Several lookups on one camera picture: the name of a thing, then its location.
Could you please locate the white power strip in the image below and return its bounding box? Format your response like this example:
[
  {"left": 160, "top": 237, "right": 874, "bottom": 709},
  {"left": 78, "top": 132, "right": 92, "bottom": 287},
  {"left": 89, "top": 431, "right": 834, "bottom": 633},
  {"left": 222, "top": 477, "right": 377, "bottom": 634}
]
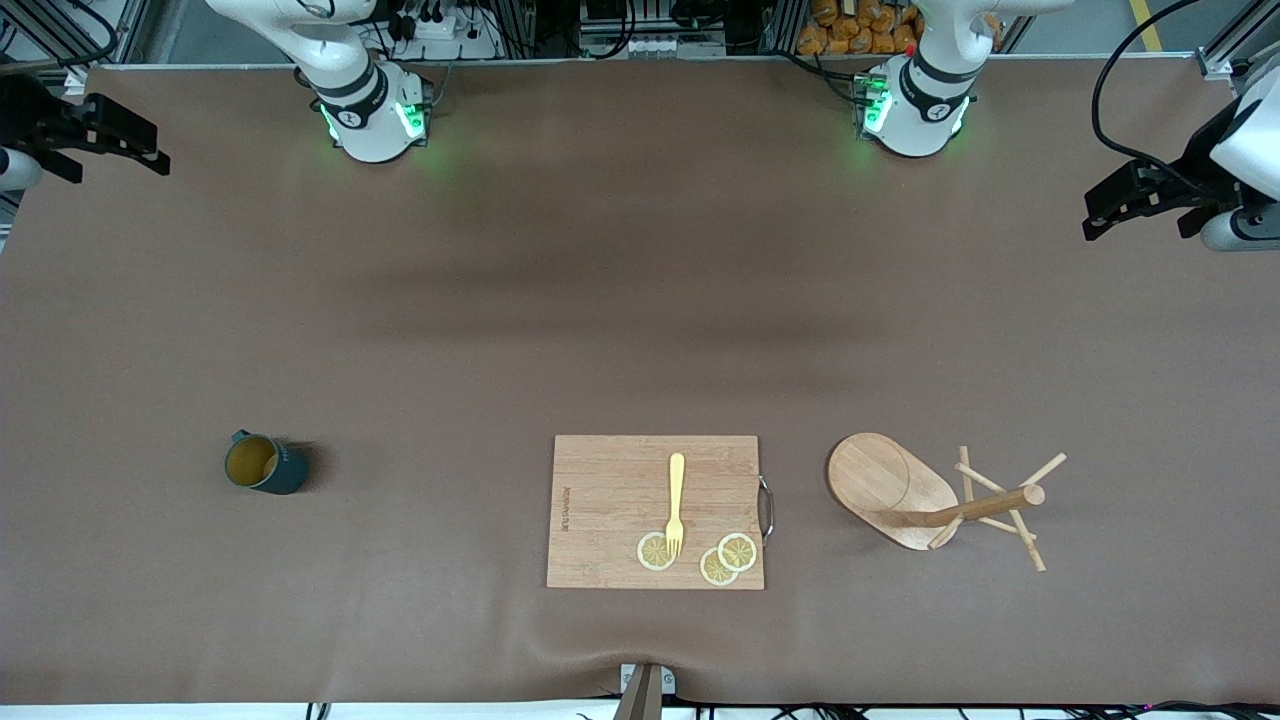
[{"left": 385, "top": 5, "right": 501, "bottom": 61}]

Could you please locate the wooden cutting board metal handle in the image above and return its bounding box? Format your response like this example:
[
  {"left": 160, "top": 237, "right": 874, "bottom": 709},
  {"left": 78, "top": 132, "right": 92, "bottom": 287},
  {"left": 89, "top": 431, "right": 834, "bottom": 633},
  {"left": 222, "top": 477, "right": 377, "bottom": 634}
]
[{"left": 546, "top": 434, "right": 776, "bottom": 591}]

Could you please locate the metal table clamp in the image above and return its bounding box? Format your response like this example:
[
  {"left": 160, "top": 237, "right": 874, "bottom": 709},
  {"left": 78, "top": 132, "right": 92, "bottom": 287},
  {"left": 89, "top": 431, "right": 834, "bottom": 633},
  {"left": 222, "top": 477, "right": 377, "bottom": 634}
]
[{"left": 619, "top": 663, "right": 677, "bottom": 697}]

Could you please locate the aluminium frame profile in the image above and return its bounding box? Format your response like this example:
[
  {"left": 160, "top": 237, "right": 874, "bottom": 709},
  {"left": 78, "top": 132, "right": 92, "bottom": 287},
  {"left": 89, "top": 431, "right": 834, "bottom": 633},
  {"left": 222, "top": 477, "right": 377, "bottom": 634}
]
[
  {"left": 1195, "top": 0, "right": 1280, "bottom": 83},
  {"left": 0, "top": 0, "right": 151, "bottom": 81}
]

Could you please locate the orange snack bag pile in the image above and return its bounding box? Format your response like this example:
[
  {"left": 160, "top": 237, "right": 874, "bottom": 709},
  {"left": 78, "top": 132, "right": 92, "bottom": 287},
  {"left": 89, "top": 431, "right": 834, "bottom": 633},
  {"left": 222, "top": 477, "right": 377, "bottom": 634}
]
[{"left": 797, "top": 0, "right": 1001, "bottom": 57}]

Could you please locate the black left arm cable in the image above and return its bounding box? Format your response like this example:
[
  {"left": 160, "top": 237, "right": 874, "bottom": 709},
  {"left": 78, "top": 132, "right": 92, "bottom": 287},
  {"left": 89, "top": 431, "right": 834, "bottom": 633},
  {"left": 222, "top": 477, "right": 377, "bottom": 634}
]
[{"left": 1090, "top": 0, "right": 1216, "bottom": 201}]

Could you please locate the brown camera stand pole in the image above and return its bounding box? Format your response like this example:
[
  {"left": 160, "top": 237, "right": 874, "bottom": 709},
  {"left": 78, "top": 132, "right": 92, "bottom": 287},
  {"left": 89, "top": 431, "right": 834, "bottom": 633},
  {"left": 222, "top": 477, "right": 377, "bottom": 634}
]
[{"left": 612, "top": 666, "right": 664, "bottom": 720}]

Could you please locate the wooden mug tree rack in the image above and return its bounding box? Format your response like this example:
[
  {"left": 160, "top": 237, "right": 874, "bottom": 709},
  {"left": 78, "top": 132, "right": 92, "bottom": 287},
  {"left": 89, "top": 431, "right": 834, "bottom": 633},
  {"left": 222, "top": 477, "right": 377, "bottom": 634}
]
[{"left": 826, "top": 432, "right": 1069, "bottom": 574}]

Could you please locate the brown table cover mat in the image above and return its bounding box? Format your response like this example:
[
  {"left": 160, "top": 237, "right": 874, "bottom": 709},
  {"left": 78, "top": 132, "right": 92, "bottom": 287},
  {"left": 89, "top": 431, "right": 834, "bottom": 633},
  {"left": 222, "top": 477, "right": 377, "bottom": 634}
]
[{"left": 0, "top": 55, "right": 1280, "bottom": 706}]

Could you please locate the teal mug yellow inside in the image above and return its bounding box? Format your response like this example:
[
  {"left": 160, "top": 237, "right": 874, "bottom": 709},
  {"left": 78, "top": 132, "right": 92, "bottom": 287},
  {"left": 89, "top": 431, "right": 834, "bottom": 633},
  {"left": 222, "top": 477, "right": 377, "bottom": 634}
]
[{"left": 224, "top": 430, "right": 309, "bottom": 496}]

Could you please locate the yellow plastic fork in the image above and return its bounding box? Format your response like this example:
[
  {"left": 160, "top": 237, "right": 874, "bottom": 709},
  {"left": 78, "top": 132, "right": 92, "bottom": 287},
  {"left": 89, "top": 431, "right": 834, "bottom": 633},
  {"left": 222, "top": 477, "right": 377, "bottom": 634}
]
[{"left": 664, "top": 452, "right": 688, "bottom": 559}]

